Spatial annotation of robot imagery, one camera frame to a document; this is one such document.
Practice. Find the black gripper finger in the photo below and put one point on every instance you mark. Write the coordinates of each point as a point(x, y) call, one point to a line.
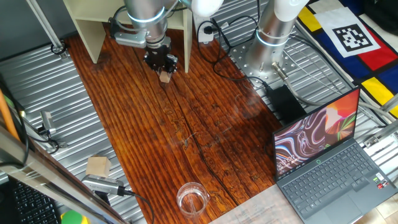
point(154, 65)
point(172, 63)

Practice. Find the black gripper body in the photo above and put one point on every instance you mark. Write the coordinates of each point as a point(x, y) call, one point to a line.
point(158, 54)

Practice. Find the small wooden cube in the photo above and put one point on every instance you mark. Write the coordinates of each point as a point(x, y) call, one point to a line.
point(165, 77)

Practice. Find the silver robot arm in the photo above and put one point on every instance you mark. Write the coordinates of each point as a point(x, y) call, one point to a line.
point(270, 40)

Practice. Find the beige wooden shelf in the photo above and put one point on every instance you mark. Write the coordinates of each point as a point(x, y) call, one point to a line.
point(93, 15)

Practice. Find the black fabric object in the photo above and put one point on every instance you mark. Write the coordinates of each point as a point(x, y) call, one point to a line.
point(382, 11)

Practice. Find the white power strip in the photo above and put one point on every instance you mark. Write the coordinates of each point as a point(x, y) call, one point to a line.
point(205, 39)

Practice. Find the brown wood grain board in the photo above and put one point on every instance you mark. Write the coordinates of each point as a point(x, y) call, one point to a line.
point(149, 130)

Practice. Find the aluminium pole with foot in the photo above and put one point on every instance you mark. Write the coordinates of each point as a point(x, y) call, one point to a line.
point(46, 28)

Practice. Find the large wooden block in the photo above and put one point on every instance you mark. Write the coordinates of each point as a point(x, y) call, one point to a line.
point(98, 166)

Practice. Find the black power adapter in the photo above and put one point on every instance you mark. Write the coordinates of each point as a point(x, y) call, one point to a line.
point(286, 104)

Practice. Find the clear glass beaker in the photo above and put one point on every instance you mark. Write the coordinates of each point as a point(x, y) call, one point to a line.
point(186, 205)

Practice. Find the shiny metal beam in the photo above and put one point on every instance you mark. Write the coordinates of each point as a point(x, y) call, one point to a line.
point(46, 177)

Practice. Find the orange rod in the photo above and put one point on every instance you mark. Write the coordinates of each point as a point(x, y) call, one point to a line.
point(6, 115)

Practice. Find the yellow button box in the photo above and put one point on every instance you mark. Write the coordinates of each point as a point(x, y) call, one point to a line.
point(73, 217)

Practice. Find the white fiducial tag sheet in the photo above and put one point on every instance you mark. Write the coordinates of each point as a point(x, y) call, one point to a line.
point(348, 34)

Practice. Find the black keyboard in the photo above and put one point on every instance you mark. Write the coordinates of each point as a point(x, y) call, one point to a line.
point(34, 205)

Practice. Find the colourful checkered mat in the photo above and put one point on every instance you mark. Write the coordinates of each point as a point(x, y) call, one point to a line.
point(367, 67)

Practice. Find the grey open laptop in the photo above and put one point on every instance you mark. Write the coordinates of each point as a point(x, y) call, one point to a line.
point(335, 180)

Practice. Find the aluminium profile bar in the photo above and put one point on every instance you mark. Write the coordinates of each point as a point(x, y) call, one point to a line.
point(382, 132)

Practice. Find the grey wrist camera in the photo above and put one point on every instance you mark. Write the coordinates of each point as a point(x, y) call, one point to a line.
point(130, 39)

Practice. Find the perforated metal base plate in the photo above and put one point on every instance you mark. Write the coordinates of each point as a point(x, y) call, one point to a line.
point(239, 54)

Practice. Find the grey camera on clamp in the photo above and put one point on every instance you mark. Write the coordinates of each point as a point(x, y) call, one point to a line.
point(47, 121)

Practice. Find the silver camera with vents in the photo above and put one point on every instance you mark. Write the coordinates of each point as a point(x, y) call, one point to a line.
point(99, 184)

